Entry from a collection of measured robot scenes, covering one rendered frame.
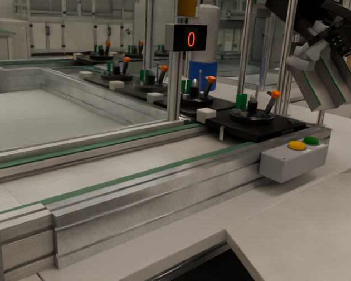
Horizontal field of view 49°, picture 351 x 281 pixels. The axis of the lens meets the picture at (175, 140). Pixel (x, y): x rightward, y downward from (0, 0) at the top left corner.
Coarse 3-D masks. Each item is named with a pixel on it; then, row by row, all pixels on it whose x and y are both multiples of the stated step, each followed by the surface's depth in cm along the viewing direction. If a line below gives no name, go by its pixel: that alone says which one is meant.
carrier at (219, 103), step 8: (200, 72) 139; (184, 80) 137; (200, 80) 140; (184, 88) 138; (192, 88) 134; (200, 88) 141; (184, 96) 131; (192, 96) 135; (200, 96) 136; (208, 96) 138; (184, 104) 131; (192, 104) 130; (200, 104) 130; (208, 104) 132; (216, 104) 135; (224, 104) 136; (232, 104) 136; (184, 112) 123; (192, 112) 123
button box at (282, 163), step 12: (288, 144) 100; (312, 144) 102; (324, 144) 103; (264, 156) 94; (276, 156) 92; (288, 156) 93; (300, 156) 94; (312, 156) 99; (324, 156) 103; (264, 168) 95; (276, 168) 92; (288, 168) 92; (300, 168) 96; (312, 168) 101; (276, 180) 93
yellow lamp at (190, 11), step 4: (180, 0) 103; (184, 0) 102; (188, 0) 102; (192, 0) 103; (180, 4) 103; (184, 4) 103; (188, 4) 103; (192, 4) 103; (180, 8) 103; (184, 8) 103; (188, 8) 103; (192, 8) 103; (180, 12) 104; (184, 12) 103; (188, 12) 103; (192, 12) 104; (188, 16) 104; (192, 16) 104
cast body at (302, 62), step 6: (300, 48) 114; (294, 54) 115; (306, 54) 112; (288, 60) 119; (294, 60) 116; (300, 60) 114; (306, 60) 113; (312, 60) 115; (294, 66) 116; (300, 66) 114; (306, 66) 113; (312, 66) 115
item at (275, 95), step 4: (268, 92) 112; (272, 92) 110; (276, 92) 110; (272, 96) 111; (276, 96) 110; (272, 100) 111; (268, 104) 113; (272, 104) 112; (268, 108) 113; (264, 112) 114; (268, 112) 114
